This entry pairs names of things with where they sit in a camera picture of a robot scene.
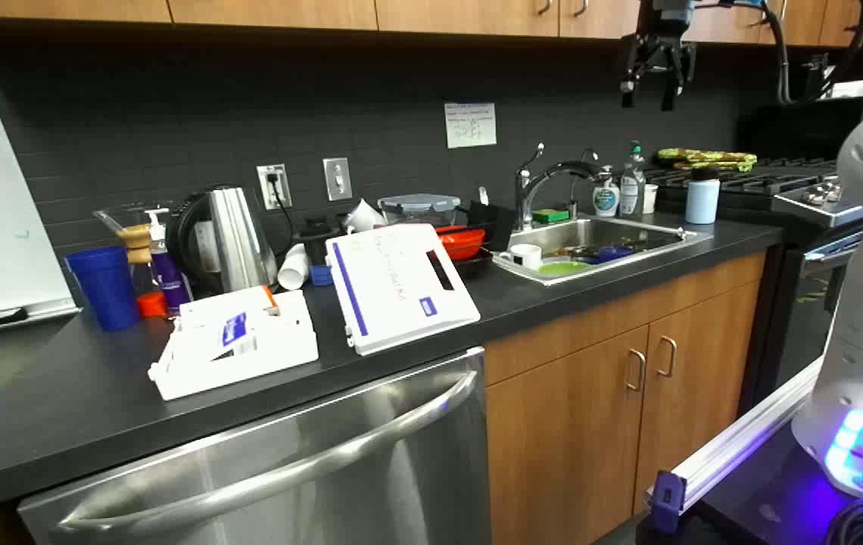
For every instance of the blue plastic cup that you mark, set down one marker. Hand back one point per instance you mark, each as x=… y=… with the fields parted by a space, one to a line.
x=105 y=288

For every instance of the clear hand soap dispenser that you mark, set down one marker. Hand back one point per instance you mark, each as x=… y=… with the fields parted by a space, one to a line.
x=608 y=199

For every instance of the small orange container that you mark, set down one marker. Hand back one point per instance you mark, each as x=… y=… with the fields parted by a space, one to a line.
x=153 y=303

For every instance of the open white cardboard box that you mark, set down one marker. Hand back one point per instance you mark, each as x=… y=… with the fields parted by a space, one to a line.
x=250 y=367

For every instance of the green sponge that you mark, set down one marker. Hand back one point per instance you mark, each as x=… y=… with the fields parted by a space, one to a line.
x=552 y=215

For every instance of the black dish rack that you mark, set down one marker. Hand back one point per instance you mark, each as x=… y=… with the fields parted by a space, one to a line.
x=492 y=229

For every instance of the white wall outlet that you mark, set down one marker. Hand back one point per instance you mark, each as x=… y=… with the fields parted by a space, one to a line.
x=273 y=186

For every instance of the white mug with black tag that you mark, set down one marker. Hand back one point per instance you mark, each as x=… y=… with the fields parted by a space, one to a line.
x=526 y=256

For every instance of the wooden upper cabinet row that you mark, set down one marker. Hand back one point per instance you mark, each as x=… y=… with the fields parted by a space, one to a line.
x=268 y=11

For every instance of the white light switch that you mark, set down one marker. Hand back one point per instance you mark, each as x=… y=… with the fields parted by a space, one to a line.
x=339 y=179

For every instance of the white and blue packet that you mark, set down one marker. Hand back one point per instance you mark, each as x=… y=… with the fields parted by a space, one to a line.
x=236 y=327

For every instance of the green yellow cloth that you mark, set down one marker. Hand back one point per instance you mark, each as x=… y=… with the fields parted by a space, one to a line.
x=706 y=158

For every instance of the glass jar with wooden utensils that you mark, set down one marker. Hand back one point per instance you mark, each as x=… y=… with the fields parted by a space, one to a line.
x=135 y=244

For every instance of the stainless steel dishwasher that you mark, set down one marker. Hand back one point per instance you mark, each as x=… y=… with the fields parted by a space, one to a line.
x=349 y=474

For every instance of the white paper wall note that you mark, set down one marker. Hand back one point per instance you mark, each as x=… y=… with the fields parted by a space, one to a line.
x=472 y=126

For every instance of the blue dish item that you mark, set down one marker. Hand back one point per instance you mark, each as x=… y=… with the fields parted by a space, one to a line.
x=611 y=256

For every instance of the clear plastic container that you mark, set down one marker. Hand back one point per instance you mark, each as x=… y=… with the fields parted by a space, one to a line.
x=418 y=206

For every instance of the steel electric kettle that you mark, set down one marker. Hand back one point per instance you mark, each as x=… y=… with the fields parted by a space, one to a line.
x=236 y=244

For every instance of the white paper cup stack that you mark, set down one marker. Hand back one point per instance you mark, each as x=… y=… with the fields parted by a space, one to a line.
x=296 y=269

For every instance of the red bowl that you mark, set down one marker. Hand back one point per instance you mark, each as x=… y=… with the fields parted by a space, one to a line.
x=461 y=244

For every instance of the chrome kitchen faucet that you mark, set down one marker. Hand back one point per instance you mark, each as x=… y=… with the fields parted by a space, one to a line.
x=529 y=186

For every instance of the aluminium frame rail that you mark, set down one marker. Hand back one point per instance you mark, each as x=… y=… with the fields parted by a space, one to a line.
x=744 y=440

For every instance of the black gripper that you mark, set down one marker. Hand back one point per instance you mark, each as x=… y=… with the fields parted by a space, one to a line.
x=665 y=48

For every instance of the white crumpled paper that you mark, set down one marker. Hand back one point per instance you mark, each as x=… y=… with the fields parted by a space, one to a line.
x=366 y=215

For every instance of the small blue container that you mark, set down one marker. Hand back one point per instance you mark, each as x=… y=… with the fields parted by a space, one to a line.
x=320 y=277

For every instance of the purple pump soap bottle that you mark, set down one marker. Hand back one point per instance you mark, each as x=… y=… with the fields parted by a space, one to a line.
x=171 y=284

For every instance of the dish soap bottle green cap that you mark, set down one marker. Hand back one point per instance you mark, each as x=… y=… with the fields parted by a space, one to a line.
x=634 y=186

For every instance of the wooden lower cabinet door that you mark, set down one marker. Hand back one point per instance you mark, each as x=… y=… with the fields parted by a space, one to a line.
x=562 y=443
x=703 y=394

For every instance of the white box with blue stripe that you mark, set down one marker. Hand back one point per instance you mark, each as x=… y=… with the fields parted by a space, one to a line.
x=395 y=288

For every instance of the stainless steel sink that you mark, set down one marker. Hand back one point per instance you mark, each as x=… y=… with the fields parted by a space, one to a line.
x=642 y=244

